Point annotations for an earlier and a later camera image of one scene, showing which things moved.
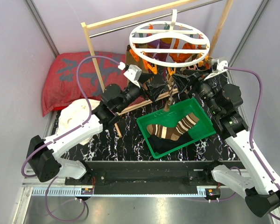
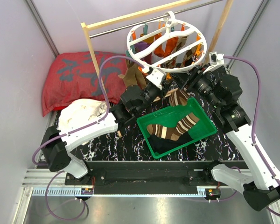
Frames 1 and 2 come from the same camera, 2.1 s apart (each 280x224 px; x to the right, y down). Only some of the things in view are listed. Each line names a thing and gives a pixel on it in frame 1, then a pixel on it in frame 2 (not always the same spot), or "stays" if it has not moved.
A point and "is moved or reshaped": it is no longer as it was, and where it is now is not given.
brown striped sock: (170, 80) -> (178, 97)
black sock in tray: (161, 144) stays
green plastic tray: (201, 129) stays
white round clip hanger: (169, 44) is moved or reshaped
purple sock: (157, 45) -> (141, 45)
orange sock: (182, 57) -> (171, 45)
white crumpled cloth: (75, 113) stays
